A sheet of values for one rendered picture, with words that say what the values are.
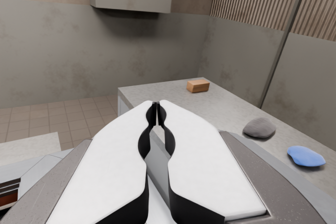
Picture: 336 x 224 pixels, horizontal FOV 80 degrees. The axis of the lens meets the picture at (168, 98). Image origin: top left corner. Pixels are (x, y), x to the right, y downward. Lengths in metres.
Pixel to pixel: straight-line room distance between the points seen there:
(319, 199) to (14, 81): 3.08
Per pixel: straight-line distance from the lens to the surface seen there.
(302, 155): 0.86
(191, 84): 1.13
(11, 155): 1.27
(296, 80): 2.83
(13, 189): 0.98
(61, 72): 3.11
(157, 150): 0.80
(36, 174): 0.95
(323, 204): 0.73
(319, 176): 0.86
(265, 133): 0.91
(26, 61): 3.07
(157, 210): 0.78
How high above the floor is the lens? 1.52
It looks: 27 degrees down
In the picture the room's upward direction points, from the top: 7 degrees clockwise
